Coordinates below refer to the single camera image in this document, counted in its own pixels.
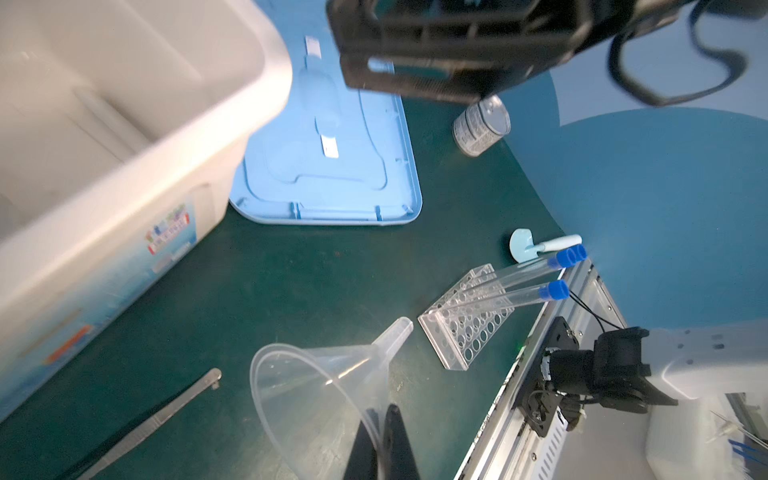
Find test tube blue cap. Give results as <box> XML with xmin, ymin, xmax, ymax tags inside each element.
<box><xmin>435</xmin><ymin>280</ymin><xmax>570</xmax><ymax>319</ymax></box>
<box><xmin>451</xmin><ymin>244</ymin><xmax>588</xmax><ymax>303</ymax></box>

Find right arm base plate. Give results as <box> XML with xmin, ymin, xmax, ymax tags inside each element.
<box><xmin>513</xmin><ymin>316</ymin><xmax>579</xmax><ymax>438</ymax></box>

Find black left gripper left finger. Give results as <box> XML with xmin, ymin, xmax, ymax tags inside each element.
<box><xmin>343</xmin><ymin>422</ymin><xmax>378</xmax><ymax>480</ymax></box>

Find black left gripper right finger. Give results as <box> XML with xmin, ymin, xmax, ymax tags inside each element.
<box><xmin>382</xmin><ymin>404</ymin><xmax>420</xmax><ymax>480</ymax></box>

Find light blue brush white handle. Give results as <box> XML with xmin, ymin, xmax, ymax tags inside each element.
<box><xmin>509</xmin><ymin>228</ymin><xmax>583</xmax><ymax>263</ymax></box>

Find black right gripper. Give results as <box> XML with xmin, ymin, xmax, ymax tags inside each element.
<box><xmin>325</xmin><ymin>1</ymin><xmax>683</xmax><ymax>104</ymax></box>

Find clear acrylic test tube rack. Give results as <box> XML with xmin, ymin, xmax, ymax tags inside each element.
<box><xmin>418</xmin><ymin>263</ymin><xmax>515</xmax><ymax>371</ymax></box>

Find white plastic storage bin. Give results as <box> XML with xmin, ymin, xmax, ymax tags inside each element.
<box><xmin>1</xmin><ymin>1</ymin><xmax>292</xmax><ymax>417</ymax></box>

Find metal tweezers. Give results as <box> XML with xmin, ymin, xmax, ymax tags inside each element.
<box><xmin>78</xmin><ymin>368</ymin><xmax>222</xmax><ymax>479</ymax></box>

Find light blue plastic lid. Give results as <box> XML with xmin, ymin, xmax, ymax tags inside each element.
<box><xmin>230</xmin><ymin>1</ymin><xmax>422</xmax><ymax>226</ymax></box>

